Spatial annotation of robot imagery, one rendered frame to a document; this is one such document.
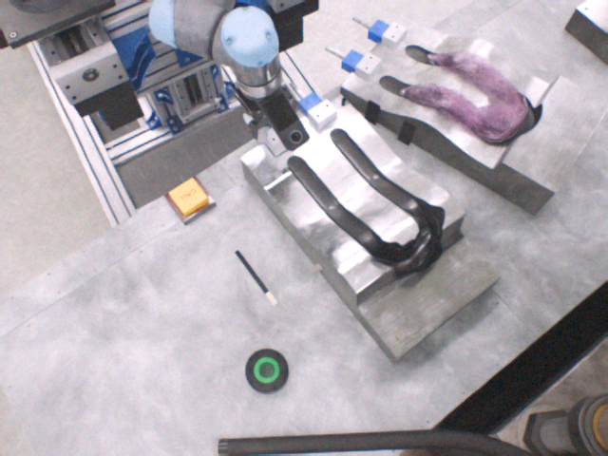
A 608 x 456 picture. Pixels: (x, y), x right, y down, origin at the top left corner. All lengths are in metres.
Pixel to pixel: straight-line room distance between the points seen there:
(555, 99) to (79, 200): 1.66
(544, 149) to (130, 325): 0.89
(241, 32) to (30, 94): 1.86
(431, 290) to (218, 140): 1.12
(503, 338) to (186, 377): 0.61
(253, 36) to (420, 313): 0.58
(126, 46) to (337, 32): 1.34
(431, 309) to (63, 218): 1.53
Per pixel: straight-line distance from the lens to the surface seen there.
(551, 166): 1.22
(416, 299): 1.09
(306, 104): 1.21
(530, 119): 1.32
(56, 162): 2.38
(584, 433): 0.94
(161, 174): 1.97
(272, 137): 1.12
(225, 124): 2.03
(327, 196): 1.13
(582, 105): 1.33
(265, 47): 0.81
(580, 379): 1.23
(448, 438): 1.00
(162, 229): 1.22
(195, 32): 0.86
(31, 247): 2.26
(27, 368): 1.23
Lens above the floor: 1.89
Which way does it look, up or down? 67 degrees down
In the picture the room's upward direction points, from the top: 3 degrees counter-clockwise
